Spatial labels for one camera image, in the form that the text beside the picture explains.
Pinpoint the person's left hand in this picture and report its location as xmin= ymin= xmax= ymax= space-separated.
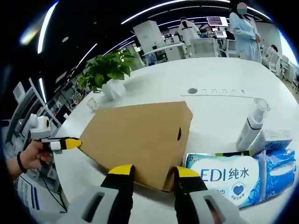
xmin=22 ymin=140 xmax=54 ymax=170

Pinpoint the pink screen monitor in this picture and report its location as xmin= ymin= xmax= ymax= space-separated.
xmin=206 ymin=16 xmax=231 ymax=27

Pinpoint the white office desk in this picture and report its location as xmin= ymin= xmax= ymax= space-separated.
xmin=142 ymin=42 xmax=187 ymax=63

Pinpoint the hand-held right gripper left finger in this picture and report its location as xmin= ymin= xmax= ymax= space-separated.
xmin=67 ymin=164 xmax=135 ymax=224

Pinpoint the white blue wet wipes pack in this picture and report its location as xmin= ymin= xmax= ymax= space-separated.
xmin=184 ymin=153 xmax=261 ymax=208

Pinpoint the blue white wall poster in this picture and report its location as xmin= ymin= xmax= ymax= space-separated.
xmin=15 ymin=174 xmax=42 ymax=210

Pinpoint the black wristband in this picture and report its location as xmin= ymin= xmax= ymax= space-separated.
xmin=16 ymin=151 xmax=27 ymax=174

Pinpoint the dotted white paper cup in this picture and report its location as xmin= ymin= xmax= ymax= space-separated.
xmin=86 ymin=97 xmax=99 ymax=112

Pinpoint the black green grey pouch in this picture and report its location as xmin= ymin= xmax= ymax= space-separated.
xmin=214 ymin=150 xmax=254 ymax=157

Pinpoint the brown cardboard shoe box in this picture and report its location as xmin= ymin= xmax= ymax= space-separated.
xmin=78 ymin=100 xmax=194 ymax=192

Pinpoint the white metal shelf rack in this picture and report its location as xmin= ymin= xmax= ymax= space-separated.
xmin=6 ymin=78 xmax=63 ymax=145

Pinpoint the blue soft tissue pack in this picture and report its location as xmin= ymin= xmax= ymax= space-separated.
xmin=253 ymin=148 xmax=297 ymax=199

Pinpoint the black cable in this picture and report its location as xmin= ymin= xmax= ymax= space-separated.
xmin=38 ymin=169 xmax=69 ymax=212

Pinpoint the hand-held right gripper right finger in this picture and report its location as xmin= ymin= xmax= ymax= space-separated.
xmin=172 ymin=165 xmax=242 ymax=224

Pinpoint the long white carton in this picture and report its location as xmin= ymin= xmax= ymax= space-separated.
xmin=249 ymin=129 xmax=293 ymax=154

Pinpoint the green plant in white pot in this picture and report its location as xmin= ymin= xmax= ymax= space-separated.
xmin=77 ymin=50 xmax=137 ymax=100

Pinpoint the white table socket panel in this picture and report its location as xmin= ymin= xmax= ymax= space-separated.
xmin=181 ymin=87 xmax=254 ymax=98

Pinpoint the white office chair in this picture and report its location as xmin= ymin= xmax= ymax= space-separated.
xmin=225 ymin=38 xmax=241 ymax=58
xmin=190 ymin=37 xmax=220 ymax=58

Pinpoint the white pump bottle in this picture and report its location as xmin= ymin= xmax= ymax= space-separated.
xmin=235 ymin=98 xmax=271 ymax=151

